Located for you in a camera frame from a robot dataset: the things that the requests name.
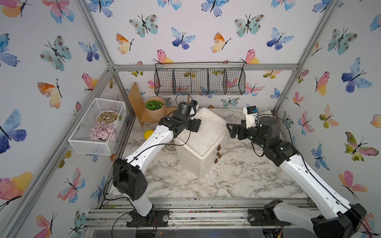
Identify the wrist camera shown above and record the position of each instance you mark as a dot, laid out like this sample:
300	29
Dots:
194	106
251	113

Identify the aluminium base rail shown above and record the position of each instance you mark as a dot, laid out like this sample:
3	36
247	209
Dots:
188	214

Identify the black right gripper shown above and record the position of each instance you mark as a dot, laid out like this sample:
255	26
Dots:
244	130

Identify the white top drawer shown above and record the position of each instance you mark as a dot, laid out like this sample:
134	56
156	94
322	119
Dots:
206	151

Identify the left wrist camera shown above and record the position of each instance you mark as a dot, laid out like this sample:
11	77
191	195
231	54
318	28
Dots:
194	106

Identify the white mesh wall basket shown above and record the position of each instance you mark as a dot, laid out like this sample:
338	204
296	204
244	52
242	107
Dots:
80	139

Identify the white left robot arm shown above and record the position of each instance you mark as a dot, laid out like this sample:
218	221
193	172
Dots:
128	174

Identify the white plastic drawer cabinet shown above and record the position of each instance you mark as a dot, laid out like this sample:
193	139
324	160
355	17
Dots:
212	128

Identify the bowl of pebbles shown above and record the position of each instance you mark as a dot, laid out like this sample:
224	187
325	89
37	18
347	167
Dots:
107	117

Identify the peach pot green plant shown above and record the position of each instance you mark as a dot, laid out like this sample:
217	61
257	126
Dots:
156	108

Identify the wooden shelf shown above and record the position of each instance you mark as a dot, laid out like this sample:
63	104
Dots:
143	115

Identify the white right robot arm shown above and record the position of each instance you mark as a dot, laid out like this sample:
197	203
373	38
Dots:
336	216

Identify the yellow cap bottle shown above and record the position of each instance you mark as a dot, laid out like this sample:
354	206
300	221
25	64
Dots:
148	134

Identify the black wire wall basket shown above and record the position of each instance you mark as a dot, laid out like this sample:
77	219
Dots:
199	78

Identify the pink flower succulent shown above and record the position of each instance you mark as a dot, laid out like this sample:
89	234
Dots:
102	132

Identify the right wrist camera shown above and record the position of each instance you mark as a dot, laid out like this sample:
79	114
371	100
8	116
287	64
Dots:
251	113

